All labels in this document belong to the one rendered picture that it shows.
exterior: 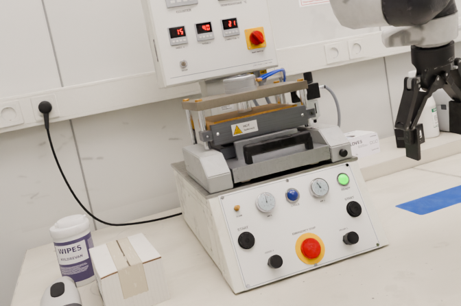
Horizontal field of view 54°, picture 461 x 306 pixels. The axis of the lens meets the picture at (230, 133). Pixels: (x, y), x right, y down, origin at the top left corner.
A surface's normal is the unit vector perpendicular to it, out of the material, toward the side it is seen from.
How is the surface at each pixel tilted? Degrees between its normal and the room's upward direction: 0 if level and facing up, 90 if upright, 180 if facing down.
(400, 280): 0
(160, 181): 90
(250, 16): 90
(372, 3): 109
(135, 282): 89
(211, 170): 40
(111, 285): 88
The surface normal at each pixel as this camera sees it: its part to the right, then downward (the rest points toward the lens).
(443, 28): 0.04, 0.42
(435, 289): -0.18, -0.97
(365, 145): 0.40, 0.04
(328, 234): 0.18, -0.34
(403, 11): -0.59, 0.65
